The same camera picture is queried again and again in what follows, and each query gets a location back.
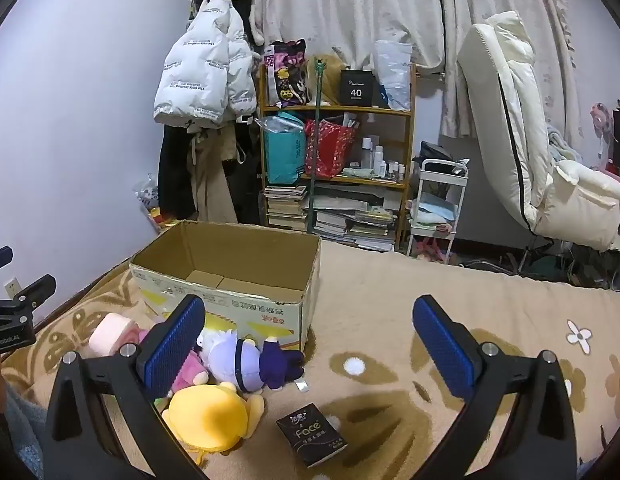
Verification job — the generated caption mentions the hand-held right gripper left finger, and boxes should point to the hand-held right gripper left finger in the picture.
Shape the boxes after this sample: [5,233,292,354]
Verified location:
[42,294,211,480]

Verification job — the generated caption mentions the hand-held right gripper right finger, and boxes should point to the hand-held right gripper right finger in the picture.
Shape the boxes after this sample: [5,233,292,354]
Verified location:
[412,295,581,480]

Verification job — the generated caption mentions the pink white plush toy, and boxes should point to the pink white plush toy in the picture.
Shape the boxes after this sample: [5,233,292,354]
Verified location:
[171,349,212,394]

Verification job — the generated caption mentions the purple and white duck plush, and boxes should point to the purple and white duck plush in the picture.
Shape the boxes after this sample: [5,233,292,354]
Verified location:
[196,329,305,394]

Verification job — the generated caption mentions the cardboard box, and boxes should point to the cardboard box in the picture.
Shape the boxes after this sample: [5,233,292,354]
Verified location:
[130,220,322,356]

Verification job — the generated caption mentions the pale pink plush cylinder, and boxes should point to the pale pink plush cylinder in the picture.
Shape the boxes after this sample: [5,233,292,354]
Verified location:
[88,312,142,357]

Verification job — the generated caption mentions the yellow plush toy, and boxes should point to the yellow plush toy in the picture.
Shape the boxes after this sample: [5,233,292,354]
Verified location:
[162,382,267,467]

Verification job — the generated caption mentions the brown floral blanket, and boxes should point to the brown floral blanket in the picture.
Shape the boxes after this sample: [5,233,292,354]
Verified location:
[0,237,620,480]

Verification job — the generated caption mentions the plastic bag of plush toys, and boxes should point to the plastic bag of plush toys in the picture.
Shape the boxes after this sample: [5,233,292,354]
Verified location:
[132,174,164,234]

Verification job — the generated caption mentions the pile of magazines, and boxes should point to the pile of magazines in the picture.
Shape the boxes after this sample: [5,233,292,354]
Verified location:
[310,205,397,252]

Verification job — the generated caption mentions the black tissue packet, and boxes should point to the black tissue packet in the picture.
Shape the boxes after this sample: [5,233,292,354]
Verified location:
[276,402,349,470]

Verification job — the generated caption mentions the beige coat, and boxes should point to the beige coat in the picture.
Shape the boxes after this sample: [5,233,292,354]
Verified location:
[186,127,242,225]

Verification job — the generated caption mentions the black coat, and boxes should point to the black coat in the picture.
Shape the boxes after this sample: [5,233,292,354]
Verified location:
[157,124,197,221]

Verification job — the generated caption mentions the white trolley cart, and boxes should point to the white trolley cart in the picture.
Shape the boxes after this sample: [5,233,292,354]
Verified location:
[406,158,469,262]

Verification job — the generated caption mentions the stack of old books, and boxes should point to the stack of old books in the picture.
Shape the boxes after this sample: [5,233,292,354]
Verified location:
[264,185,310,232]

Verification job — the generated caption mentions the dark hanging clothes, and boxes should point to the dark hanging clothes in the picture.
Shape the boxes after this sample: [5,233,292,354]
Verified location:
[224,119,267,227]

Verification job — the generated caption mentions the black bag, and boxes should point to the black bag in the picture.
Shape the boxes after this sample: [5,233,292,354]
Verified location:
[419,141,455,162]

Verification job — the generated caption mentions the group of white cosmetic bottles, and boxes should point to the group of white cosmetic bottles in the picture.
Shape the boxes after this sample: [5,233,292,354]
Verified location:
[360,135,409,182]

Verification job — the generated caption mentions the teal shopping bag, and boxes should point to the teal shopping bag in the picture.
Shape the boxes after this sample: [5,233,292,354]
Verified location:
[255,114,307,186]

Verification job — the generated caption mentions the red gift bag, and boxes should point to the red gift bag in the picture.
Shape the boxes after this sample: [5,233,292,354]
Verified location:
[304,119,359,179]

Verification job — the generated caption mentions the green pole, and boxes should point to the green pole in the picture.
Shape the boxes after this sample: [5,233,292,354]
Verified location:
[309,58,327,234]

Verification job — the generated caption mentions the white folded mattress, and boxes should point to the white folded mattress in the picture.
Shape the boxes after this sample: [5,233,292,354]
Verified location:
[456,10,620,254]

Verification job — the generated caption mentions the wooden shelf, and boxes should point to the wooden shelf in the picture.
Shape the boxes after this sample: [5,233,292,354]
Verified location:
[259,62,417,254]

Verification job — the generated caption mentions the black box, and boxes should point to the black box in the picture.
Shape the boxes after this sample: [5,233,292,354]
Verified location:
[339,69,382,107]

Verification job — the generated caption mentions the clear plastic bag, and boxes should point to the clear plastic bag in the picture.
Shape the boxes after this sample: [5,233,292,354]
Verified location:
[374,40,414,111]

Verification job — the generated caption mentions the pink desk fan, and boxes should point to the pink desk fan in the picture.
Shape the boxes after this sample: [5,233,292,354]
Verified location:
[591,102,617,161]

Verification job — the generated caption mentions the white puffer jacket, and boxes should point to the white puffer jacket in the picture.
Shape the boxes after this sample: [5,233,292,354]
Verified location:
[154,0,264,129]

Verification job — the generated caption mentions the cartoon printed bag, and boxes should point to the cartoon printed bag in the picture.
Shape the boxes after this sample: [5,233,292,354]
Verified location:
[263,38,309,109]

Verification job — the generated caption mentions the white patterned curtain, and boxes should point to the white patterned curtain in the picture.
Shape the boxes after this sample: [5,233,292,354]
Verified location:
[250,0,607,137]

